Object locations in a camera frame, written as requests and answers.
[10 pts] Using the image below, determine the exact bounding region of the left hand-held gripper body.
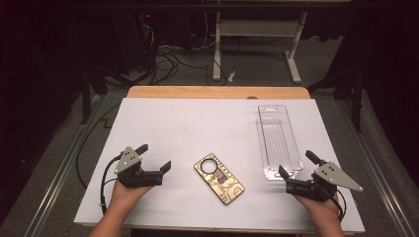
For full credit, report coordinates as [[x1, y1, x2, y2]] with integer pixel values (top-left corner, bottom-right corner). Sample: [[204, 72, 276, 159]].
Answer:
[[114, 146, 164, 190]]

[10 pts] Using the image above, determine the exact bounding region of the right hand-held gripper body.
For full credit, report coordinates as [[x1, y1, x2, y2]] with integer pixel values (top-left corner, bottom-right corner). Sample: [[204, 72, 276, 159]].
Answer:
[[286, 160, 365, 202]]

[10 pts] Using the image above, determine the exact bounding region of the clear plastic package tray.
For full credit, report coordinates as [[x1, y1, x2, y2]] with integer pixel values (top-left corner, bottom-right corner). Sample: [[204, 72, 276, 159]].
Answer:
[[256, 104, 304, 182]]

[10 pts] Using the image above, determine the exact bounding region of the person's right hand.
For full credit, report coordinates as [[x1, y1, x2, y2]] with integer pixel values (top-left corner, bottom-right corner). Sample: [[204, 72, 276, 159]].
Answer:
[[293, 193, 342, 225]]

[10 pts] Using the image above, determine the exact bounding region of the person's left hand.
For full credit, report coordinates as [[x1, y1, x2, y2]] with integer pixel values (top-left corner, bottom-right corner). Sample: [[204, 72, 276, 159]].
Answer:
[[107, 179, 154, 216]]

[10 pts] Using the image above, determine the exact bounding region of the white board sheet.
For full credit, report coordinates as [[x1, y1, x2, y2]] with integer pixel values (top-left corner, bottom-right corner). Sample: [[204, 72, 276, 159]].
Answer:
[[73, 97, 366, 233]]

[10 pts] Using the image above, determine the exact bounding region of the black floor stand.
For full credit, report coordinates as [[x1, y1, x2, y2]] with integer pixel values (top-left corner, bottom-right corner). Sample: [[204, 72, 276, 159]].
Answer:
[[307, 63, 365, 133], [78, 62, 112, 125]]

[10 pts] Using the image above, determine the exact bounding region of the wooden table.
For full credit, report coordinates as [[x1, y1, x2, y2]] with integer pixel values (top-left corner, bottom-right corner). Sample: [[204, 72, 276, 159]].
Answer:
[[80, 85, 360, 236]]

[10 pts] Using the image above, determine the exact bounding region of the dark device with red light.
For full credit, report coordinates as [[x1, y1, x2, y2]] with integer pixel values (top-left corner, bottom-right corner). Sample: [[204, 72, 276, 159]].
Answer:
[[112, 9, 160, 73]]

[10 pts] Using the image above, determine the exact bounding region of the white metal stand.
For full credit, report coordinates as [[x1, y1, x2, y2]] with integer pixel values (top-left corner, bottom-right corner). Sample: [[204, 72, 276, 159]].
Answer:
[[211, 11, 308, 85]]

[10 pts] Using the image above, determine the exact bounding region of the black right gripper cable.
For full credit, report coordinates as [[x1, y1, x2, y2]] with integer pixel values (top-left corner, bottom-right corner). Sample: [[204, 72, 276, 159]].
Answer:
[[324, 186, 348, 222]]

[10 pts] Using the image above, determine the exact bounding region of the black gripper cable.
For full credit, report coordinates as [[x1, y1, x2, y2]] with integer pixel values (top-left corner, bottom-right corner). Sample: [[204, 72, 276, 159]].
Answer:
[[99, 154, 122, 215], [324, 186, 348, 222]]

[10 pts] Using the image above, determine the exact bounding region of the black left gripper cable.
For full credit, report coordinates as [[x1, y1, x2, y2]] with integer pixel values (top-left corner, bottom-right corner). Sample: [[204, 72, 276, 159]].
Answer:
[[99, 154, 122, 215]]

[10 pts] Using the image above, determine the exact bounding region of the aluminium floor rail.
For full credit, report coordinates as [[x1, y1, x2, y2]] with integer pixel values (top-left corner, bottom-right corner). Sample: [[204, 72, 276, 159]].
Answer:
[[24, 95, 107, 237], [335, 98, 417, 237]]

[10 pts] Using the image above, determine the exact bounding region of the long black floor cable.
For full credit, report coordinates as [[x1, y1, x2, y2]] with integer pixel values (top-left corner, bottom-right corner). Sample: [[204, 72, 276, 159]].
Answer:
[[75, 102, 123, 190]]

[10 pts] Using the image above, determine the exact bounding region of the tangle of floor cables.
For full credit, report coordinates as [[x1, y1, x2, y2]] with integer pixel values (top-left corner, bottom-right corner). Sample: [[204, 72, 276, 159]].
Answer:
[[141, 23, 229, 87]]

